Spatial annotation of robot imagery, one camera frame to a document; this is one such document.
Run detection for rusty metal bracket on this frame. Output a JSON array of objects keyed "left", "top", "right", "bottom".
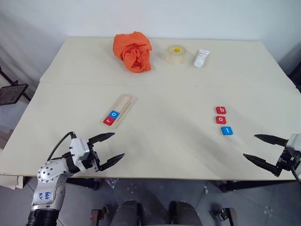
[
  {"left": 91, "top": 206, "right": 109, "bottom": 226},
  {"left": 211, "top": 207, "right": 238, "bottom": 226}
]

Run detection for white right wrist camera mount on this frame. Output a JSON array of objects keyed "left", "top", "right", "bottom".
[{"left": 285, "top": 133, "right": 301, "bottom": 165}]

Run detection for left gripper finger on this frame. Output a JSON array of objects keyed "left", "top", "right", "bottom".
[
  {"left": 88, "top": 132, "right": 116, "bottom": 145},
  {"left": 97, "top": 153, "right": 125, "bottom": 172}
]

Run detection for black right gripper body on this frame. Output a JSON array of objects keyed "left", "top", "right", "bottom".
[{"left": 277, "top": 140, "right": 296, "bottom": 177}]

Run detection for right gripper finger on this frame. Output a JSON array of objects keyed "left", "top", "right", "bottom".
[
  {"left": 253, "top": 134, "right": 289, "bottom": 148},
  {"left": 243, "top": 153, "right": 281, "bottom": 177}
]

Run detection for wooden letter tray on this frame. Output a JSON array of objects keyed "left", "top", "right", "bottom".
[{"left": 100, "top": 93, "right": 138, "bottom": 129}]

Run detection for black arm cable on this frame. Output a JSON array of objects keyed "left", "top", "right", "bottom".
[
  {"left": 291, "top": 163, "right": 301, "bottom": 185},
  {"left": 46, "top": 131, "right": 77, "bottom": 163}
]

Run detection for dark rounded shape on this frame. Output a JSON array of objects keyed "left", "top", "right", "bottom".
[
  {"left": 169, "top": 201, "right": 200, "bottom": 226},
  {"left": 116, "top": 200, "right": 144, "bottom": 226}
]

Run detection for blue letter tile t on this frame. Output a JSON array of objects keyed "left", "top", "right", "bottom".
[{"left": 220, "top": 126, "right": 234, "bottom": 136}]

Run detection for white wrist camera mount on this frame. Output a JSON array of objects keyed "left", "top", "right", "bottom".
[
  {"left": 285, "top": 133, "right": 301, "bottom": 165},
  {"left": 70, "top": 137, "right": 92, "bottom": 172}
]

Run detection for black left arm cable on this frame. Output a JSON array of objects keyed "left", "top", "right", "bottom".
[{"left": 46, "top": 131, "right": 77, "bottom": 163}]

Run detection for black metal stand frame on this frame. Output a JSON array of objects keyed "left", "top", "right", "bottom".
[{"left": 0, "top": 67, "right": 32, "bottom": 102}]

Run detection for black table leg base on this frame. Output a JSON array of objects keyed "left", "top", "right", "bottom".
[
  {"left": 220, "top": 180, "right": 294, "bottom": 193},
  {"left": 67, "top": 178, "right": 99, "bottom": 191}
]

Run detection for crumpled clear plastic wrap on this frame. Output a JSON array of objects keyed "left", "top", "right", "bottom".
[{"left": 104, "top": 178, "right": 119, "bottom": 189}]

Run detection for clear tape roll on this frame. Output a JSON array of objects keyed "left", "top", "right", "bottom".
[{"left": 166, "top": 44, "right": 188, "bottom": 65}]

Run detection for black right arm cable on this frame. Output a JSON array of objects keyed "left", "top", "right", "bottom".
[{"left": 291, "top": 163, "right": 301, "bottom": 185}]

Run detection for black mesh tray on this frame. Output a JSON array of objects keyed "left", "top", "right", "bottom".
[{"left": 0, "top": 84, "right": 29, "bottom": 106}]

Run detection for beige stacked boards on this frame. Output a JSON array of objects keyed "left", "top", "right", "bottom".
[{"left": 0, "top": 174, "right": 24, "bottom": 190}]

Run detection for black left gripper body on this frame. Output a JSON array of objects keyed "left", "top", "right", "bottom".
[{"left": 82, "top": 140, "right": 104, "bottom": 172}]

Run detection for crumpled orange cloth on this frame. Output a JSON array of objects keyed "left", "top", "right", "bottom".
[{"left": 112, "top": 30, "right": 153, "bottom": 73}]

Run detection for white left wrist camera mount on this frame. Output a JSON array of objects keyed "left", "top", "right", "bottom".
[{"left": 70, "top": 137, "right": 92, "bottom": 172}]

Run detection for white squeeze tube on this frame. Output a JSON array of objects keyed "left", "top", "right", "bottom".
[{"left": 193, "top": 48, "right": 211, "bottom": 68}]

